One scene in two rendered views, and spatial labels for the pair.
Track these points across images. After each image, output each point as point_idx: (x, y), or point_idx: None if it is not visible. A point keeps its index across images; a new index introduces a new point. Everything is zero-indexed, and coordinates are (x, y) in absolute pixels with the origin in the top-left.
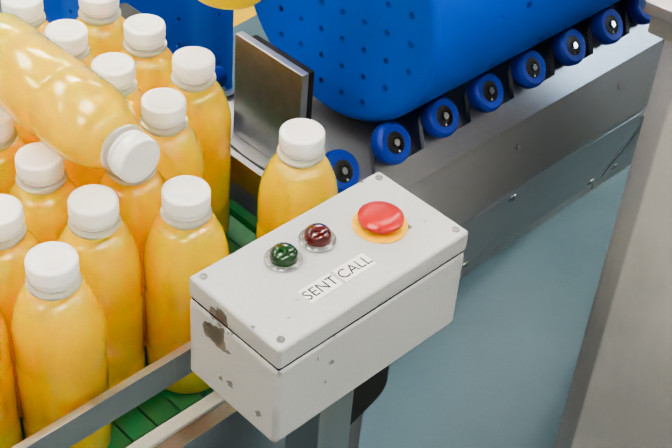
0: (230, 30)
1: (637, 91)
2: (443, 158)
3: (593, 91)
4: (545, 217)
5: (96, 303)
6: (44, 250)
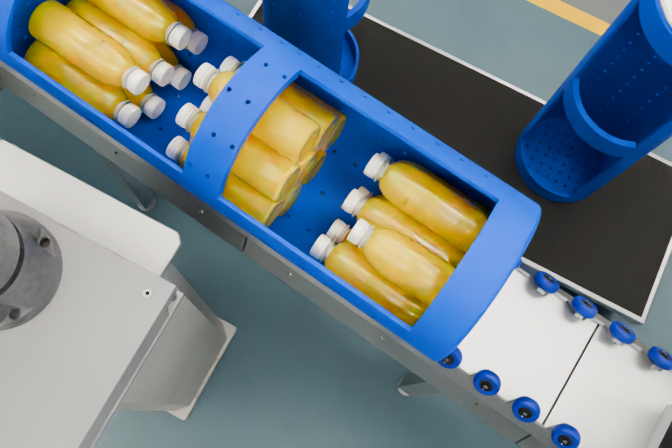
0: (319, 0)
1: (216, 228)
2: (61, 104)
3: (180, 192)
4: None
5: None
6: None
